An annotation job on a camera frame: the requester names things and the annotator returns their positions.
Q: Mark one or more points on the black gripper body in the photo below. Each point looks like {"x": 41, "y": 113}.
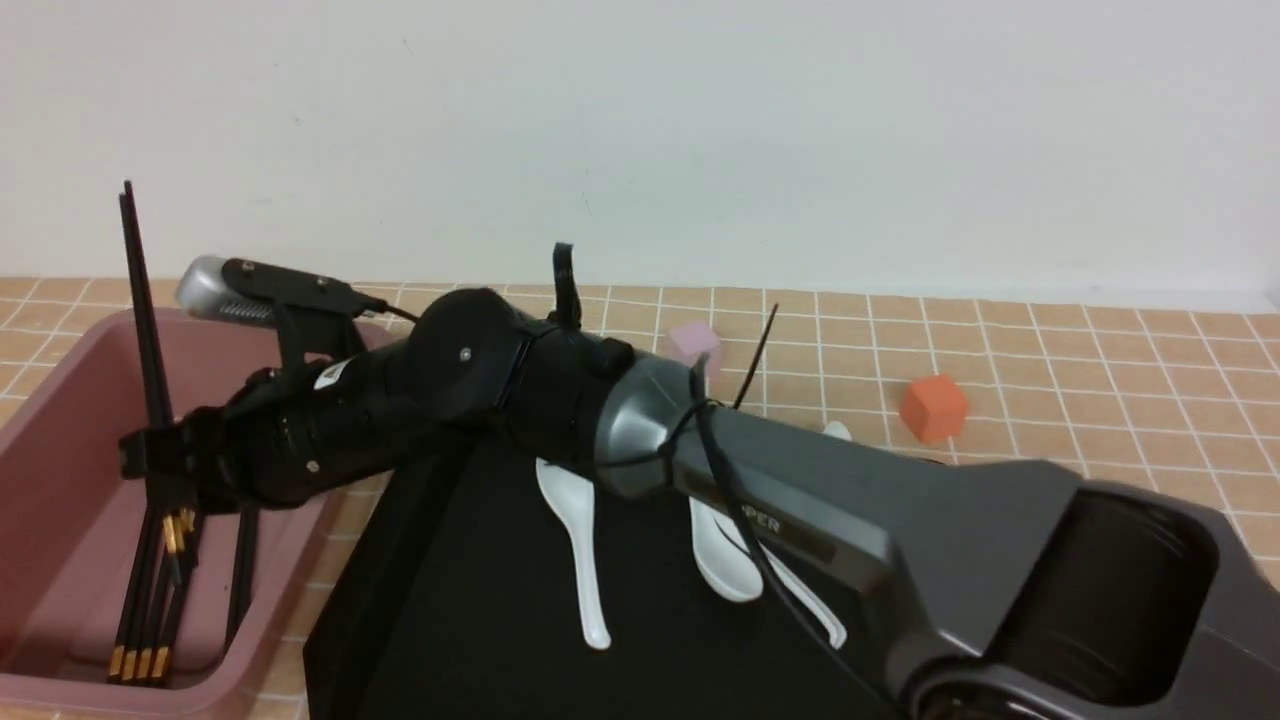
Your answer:
{"x": 279, "y": 446}

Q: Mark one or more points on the black chopstick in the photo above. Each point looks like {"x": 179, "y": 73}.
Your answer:
{"x": 165, "y": 651}
{"x": 124, "y": 656}
{"x": 171, "y": 573}
{"x": 161, "y": 557}
{"x": 162, "y": 492}
{"x": 240, "y": 592}

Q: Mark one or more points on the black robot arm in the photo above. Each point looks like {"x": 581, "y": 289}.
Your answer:
{"x": 1007, "y": 589}

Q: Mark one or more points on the black chopstick in bin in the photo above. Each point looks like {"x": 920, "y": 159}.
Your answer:
{"x": 240, "y": 592}
{"x": 124, "y": 656}
{"x": 161, "y": 557}
{"x": 171, "y": 573}
{"x": 165, "y": 651}

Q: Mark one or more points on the black rectangular tray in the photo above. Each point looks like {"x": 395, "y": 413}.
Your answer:
{"x": 459, "y": 603}

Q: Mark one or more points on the pink plastic bin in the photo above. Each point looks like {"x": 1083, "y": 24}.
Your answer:
{"x": 70, "y": 524}

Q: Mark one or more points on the white ceramic spoon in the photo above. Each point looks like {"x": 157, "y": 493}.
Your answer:
{"x": 572, "y": 500}
{"x": 722, "y": 561}
{"x": 838, "y": 430}
{"x": 836, "y": 630}

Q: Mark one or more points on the pink foam cube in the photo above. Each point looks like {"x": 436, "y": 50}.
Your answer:
{"x": 687, "y": 342}

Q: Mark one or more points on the orange foam cube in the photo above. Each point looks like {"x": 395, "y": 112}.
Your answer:
{"x": 934, "y": 409}

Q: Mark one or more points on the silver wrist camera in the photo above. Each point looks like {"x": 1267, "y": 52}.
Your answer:
{"x": 244, "y": 292}

